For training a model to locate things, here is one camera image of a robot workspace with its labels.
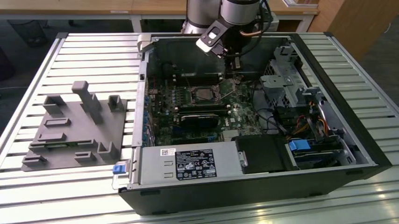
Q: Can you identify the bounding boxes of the coloured power wire bundle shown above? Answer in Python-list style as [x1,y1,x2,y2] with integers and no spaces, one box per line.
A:
[289,100,332,140]

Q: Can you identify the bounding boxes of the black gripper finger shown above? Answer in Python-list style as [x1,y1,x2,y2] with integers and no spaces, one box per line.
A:
[225,56,236,79]
[233,55,244,79]

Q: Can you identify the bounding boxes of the CPU socket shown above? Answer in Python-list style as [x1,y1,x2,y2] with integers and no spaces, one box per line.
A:
[189,85,225,105]

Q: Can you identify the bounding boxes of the black waste bin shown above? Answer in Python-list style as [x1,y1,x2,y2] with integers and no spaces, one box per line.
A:
[9,20,50,47]

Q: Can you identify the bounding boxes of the metal socket cover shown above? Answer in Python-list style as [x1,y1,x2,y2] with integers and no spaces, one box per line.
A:
[218,76,242,99]

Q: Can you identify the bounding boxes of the grey parts rack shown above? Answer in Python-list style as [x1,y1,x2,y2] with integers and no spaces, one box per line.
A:
[21,80,129,173]

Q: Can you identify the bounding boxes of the silver chipset heatsink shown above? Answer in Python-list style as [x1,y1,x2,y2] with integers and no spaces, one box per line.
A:
[224,130,241,142]

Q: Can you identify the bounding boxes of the wooden cabinet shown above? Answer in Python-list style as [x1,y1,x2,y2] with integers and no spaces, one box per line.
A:
[308,0,399,60]

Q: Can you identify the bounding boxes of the black PC case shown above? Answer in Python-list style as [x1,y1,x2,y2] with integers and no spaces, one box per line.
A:
[118,31,393,217]

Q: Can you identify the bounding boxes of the black RAM slot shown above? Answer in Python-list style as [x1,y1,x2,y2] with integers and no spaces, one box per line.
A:
[171,73,222,78]
[170,104,232,108]
[171,82,222,86]
[170,112,232,116]
[170,106,232,111]
[170,109,232,113]
[171,79,222,84]
[171,76,222,81]

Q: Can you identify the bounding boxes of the green RAM stick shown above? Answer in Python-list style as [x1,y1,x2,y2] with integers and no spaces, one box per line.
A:
[43,142,95,150]

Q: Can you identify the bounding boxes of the wooden desk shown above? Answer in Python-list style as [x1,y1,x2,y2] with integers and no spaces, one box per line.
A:
[0,0,321,21]

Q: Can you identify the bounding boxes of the silver power supply unit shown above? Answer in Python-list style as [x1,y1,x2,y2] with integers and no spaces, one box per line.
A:
[137,146,248,185]

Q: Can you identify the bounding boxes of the metal drive cage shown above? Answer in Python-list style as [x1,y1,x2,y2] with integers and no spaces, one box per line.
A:
[260,45,322,110]

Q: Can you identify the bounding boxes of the green motherboard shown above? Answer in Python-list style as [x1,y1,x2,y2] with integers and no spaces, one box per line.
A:
[143,70,274,147]

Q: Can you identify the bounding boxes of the black plastic duct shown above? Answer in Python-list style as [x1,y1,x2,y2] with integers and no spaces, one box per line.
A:
[233,134,297,175]

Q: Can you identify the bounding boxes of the black graphics card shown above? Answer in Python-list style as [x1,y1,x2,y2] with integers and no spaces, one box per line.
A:
[179,113,219,132]

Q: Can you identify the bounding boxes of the blue disk carrier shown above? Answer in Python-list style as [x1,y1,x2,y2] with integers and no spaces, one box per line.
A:
[289,139,313,152]

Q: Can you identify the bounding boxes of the black cable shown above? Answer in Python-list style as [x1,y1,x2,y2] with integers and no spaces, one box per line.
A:
[254,107,284,135]

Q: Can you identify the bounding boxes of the black disk drive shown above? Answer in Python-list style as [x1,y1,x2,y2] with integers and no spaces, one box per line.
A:
[293,149,344,168]

